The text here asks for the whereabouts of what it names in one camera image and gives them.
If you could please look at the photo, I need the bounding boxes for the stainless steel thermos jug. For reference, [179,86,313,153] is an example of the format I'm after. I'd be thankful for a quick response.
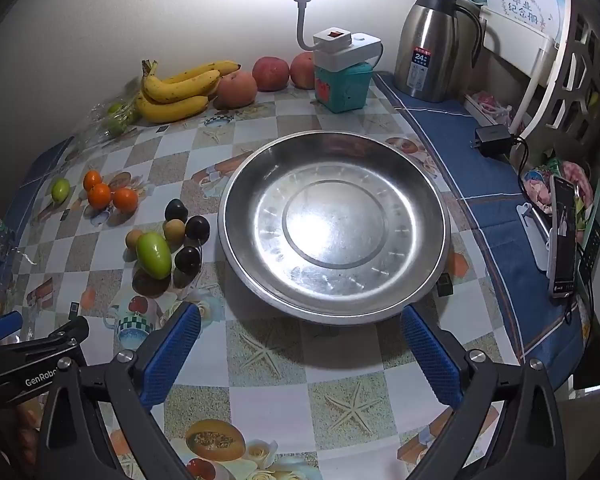
[393,0,483,104]

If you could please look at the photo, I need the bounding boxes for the checkered printed tablecloth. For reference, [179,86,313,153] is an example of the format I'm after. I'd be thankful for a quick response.
[5,77,501,480]

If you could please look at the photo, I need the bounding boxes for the smartphone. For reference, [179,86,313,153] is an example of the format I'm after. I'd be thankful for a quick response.
[550,174,580,300]

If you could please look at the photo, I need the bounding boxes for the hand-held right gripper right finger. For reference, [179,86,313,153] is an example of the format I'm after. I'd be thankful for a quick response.
[400,304,567,480]

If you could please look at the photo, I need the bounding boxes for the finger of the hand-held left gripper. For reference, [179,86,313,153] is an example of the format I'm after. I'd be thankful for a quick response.
[0,310,25,346]
[7,316,90,358]

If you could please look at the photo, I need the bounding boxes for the blue tablecloth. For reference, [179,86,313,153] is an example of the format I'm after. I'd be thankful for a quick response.
[2,71,588,401]

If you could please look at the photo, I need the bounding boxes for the white phone stand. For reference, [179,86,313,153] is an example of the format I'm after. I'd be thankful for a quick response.
[516,202,556,281]

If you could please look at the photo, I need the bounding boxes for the black keypad device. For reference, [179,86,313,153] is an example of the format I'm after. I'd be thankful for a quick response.
[580,220,600,281]

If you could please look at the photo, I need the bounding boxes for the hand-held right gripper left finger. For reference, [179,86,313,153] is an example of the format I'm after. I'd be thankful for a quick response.
[36,301,203,480]

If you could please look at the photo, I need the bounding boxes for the clear bag with red contents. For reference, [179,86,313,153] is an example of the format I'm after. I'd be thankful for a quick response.
[467,91,513,126]

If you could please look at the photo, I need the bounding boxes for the dark purple plum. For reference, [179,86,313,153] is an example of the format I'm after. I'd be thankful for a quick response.
[164,199,189,223]
[174,246,202,275]
[185,215,211,242]

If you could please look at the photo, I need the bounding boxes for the teal plastic box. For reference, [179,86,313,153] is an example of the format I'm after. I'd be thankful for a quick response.
[314,61,374,114]

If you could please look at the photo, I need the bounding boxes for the stainless steel basin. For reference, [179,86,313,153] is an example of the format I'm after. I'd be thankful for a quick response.
[218,130,452,326]

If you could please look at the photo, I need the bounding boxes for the white lattice panel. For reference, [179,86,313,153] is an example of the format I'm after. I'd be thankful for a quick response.
[545,10,600,151]

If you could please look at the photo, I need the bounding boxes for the yellow banana bunch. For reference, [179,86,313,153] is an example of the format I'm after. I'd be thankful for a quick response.
[134,59,242,124]

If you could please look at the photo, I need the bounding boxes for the white gooseneck plug lamp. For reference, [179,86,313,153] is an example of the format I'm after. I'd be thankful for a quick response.
[286,0,353,53]

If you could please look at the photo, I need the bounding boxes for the black charger cable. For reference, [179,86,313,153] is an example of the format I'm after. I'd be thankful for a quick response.
[507,135,556,211]

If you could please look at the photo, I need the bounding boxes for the pink patterned bag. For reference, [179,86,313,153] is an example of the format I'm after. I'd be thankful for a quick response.
[522,160,593,216]

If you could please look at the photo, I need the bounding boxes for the large green jujube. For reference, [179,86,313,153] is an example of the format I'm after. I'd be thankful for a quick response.
[135,231,173,280]

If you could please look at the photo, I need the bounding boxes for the clear bag of green fruits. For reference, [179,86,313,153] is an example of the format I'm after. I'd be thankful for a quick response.
[75,77,146,153]

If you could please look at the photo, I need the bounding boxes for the black charger adapter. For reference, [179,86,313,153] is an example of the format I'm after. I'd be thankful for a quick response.
[474,125,515,157]

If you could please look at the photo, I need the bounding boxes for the red apple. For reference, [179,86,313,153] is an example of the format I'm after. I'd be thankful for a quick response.
[290,52,317,90]
[252,56,291,92]

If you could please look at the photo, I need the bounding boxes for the pink peach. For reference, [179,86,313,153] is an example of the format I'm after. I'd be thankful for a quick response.
[216,70,259,109]

